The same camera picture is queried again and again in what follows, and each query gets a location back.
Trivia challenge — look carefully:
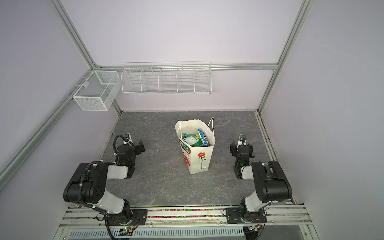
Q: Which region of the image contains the blue M&M's packet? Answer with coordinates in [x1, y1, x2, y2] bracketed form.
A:
[198, 129, 210, 147]

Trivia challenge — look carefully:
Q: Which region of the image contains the white floral paper bag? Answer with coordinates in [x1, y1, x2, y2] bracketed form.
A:
[175, 118, 216, 175]

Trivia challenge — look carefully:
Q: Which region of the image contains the green Fox's spring tea bag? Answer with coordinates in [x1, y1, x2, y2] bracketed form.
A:
[183, 134, 204, 147]

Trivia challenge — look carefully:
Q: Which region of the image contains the teal Fox's candy bag front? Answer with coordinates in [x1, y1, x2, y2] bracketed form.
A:
[182, 133, 192, 138]

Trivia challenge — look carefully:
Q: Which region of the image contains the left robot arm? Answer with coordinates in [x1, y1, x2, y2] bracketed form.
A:
[63, 134, 146, 226]

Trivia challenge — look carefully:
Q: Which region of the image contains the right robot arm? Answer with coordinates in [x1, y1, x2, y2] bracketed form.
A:
[225, 135, 293, 224]

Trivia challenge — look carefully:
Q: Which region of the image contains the small white mesh basket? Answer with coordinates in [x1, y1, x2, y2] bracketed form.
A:
[73, 70, 122, 112]

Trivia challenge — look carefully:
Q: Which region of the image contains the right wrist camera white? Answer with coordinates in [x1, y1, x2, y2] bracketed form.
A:
[238, 134, 246, 147]

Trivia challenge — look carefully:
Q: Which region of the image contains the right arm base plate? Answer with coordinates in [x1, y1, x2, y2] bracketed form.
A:
[223, 207, 267, 224]

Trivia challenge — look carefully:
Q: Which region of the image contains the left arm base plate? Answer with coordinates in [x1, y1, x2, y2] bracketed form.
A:
[107, 209, 148, 226]

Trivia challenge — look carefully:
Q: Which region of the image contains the long white wire basket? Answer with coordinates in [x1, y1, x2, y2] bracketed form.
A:
[121, 62, 212, 94]

